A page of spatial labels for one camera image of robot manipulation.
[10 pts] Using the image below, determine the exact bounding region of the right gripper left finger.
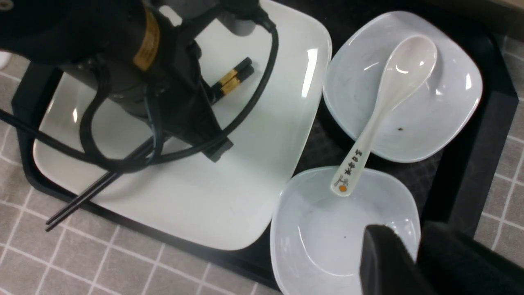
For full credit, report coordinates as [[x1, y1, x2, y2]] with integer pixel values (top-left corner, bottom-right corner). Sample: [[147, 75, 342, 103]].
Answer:
[[359, 225, 436, 295]]

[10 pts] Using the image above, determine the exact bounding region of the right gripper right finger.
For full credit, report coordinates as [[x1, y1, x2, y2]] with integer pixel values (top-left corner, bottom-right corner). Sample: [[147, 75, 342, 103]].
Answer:
[[418, 222, 524, 295]]

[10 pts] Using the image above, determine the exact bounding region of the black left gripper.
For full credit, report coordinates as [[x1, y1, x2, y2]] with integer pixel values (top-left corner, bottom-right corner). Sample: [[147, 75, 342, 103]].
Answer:
[[62, 25, 233, 162]]

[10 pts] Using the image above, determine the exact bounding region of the small white bowl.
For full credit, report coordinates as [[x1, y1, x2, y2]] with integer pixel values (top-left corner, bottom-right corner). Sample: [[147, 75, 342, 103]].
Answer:
[[270, 166, 421, 295]]

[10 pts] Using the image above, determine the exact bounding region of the black chopstick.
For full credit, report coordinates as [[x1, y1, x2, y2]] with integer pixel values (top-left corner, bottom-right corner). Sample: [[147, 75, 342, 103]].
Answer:
[[45, 65, 254, 232], [45, 57, 254, 231]]

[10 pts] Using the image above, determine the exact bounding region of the small white dish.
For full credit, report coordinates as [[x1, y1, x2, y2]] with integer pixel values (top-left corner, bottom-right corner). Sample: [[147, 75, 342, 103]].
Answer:
[[323, 11, 483, 163]]

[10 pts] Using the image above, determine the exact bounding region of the large white square plate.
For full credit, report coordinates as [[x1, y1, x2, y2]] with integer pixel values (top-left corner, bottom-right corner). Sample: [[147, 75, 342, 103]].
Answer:
[[32, 0, 332, 250]]

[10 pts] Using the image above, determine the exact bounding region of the white ceramic soup spoon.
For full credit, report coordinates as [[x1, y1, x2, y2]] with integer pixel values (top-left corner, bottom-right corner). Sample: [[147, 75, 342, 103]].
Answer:
[[330, 35, 438, 197]]

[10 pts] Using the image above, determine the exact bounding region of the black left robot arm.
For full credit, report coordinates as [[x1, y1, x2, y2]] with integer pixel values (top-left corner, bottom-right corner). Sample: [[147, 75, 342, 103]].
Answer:
[[1, 0, 278, 172]]

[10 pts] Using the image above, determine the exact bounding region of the grey checkered tablecloth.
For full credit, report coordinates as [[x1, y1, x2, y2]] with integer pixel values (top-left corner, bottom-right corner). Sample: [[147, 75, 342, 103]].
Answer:
[[1, 37, 523, 295]]

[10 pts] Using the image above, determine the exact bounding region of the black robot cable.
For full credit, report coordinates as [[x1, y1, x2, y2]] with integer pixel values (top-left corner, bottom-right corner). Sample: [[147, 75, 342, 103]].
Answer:
[[0, 8, 280, 173]]

